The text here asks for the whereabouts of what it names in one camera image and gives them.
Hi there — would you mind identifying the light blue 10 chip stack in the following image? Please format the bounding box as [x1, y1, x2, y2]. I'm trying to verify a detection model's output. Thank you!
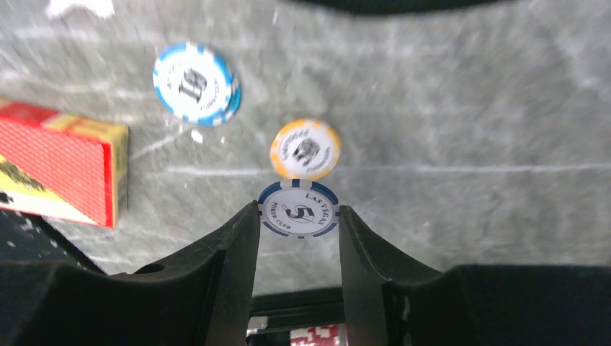
[152, 42, 242, 127]

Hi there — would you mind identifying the black poker chip case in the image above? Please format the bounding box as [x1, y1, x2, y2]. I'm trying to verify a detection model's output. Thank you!
[246, 287, 346, 345]

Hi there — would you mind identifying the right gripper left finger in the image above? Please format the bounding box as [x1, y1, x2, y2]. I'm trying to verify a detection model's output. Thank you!
[1, 201, 260, 345]

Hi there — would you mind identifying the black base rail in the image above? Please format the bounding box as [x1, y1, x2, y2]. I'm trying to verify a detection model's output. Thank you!
[1, 210, 104, 274]

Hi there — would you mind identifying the yellow 50 chip stack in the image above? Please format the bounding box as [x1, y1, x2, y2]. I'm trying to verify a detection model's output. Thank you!
[269, 118, 342, 180]

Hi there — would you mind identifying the round dark blue poker mat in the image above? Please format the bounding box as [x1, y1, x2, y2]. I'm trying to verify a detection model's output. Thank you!
[294, 0, 499, 16]

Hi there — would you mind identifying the dark blue 5 chip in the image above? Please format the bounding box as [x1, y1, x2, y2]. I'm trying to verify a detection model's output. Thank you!
[257, 179, 340, 239]

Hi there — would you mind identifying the red chip roll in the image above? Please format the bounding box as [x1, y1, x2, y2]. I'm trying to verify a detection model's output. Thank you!
[290, 324, 340, 346]

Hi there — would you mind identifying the red playing card box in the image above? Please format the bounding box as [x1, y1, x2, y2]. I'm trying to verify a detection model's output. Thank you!
[1, 99, 129, 229]

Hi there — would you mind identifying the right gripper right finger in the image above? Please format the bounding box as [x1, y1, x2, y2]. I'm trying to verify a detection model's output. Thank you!
[339, 205, 610, 345]

